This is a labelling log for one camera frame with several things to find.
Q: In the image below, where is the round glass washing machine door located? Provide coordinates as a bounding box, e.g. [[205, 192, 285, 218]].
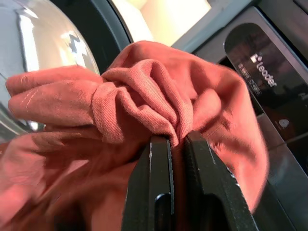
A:
[[0, 0, 135, 145]]

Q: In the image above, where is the orange garment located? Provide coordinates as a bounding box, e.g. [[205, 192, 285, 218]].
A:
[[0, 40, 270, 231]]

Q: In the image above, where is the grey washing machine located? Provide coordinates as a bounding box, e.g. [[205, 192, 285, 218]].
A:
[[172, 0, 308, 231]]

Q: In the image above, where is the black washing machine control panel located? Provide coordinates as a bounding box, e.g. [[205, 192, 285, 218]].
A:
[[223, 23, 308, 147]]

